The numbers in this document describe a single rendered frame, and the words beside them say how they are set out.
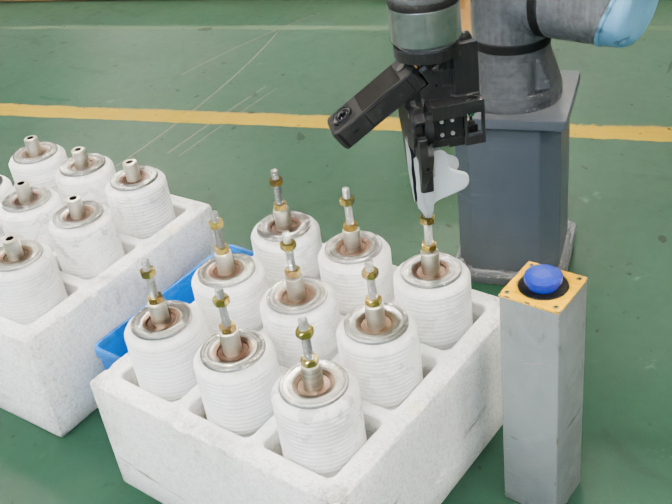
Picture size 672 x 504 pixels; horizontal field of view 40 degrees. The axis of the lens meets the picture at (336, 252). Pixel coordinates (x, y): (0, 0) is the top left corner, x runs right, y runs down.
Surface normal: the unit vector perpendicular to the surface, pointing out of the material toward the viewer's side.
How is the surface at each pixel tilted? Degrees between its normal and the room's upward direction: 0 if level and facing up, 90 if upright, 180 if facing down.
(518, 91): 72
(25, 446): 0
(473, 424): 90
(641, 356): 0
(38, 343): 90
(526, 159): 90
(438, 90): 90
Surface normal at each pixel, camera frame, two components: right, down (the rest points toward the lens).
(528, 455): -0.59, 0.50
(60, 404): 0.82, 0.22
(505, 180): -0.32, 0.55
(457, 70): 0.17, 0.53
